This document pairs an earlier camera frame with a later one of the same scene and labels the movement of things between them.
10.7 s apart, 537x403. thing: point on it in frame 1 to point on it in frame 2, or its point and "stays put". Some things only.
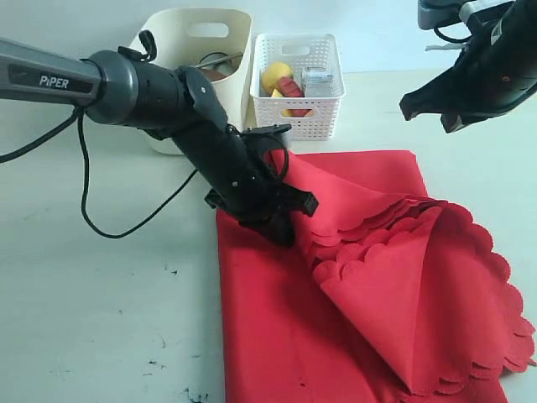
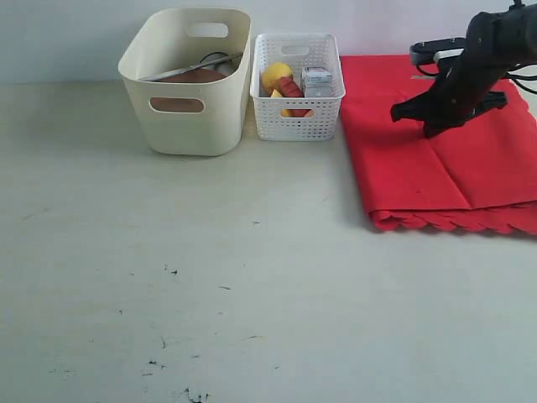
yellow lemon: (270, 75) stays put
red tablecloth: (387, 295) to (435, 154)
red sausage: (289, 87) stays put
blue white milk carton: (317, 81) stays put
